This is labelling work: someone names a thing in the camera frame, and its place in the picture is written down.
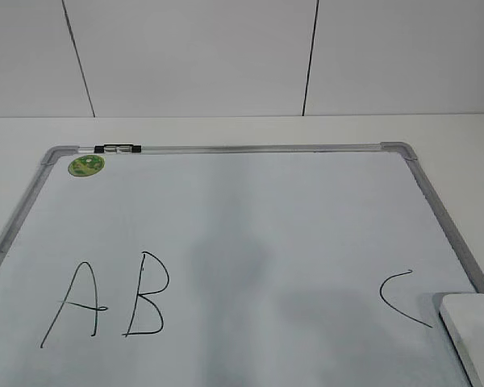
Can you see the white rectangular board eraser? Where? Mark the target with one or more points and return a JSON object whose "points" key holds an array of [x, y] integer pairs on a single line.
{"points": [[462, 316]]}

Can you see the round green magnet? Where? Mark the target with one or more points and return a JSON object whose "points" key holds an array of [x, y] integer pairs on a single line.
{"points": [[86, 166]]}

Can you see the white board with aluminium frame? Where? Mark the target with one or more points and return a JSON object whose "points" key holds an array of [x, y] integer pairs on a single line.
{"points": [[235, 266]]}

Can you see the black and silver frame clip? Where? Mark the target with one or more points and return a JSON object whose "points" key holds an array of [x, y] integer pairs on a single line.
{"points": [[117, 149]]}

